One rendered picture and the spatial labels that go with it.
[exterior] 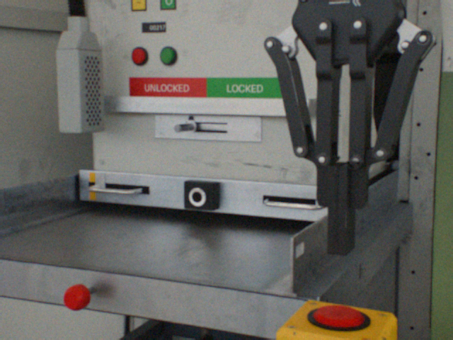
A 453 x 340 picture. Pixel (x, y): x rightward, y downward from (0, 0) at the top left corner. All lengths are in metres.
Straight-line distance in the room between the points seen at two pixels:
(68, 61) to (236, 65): 0.29
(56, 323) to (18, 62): 0.74
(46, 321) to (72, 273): 0.97
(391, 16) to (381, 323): 0.24
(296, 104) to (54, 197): 0.80
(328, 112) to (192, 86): 0.67
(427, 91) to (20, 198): 0.81
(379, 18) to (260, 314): 0.41
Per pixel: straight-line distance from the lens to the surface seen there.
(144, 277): 0.84
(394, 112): 0.49
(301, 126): 0.51
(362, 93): 0.49
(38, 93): 1.47
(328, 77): 0.50
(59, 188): 1.25
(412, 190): 1.39
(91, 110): 1.17
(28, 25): 1.44
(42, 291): 0.94
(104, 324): 1.76
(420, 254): 1.42
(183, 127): 1.11
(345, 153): 1.08
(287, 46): 0.51
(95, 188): 1.22
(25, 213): 1.19
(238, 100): 1.07
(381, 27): 0.49
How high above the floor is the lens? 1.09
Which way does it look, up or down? 7 degrees down
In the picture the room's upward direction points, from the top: straight up
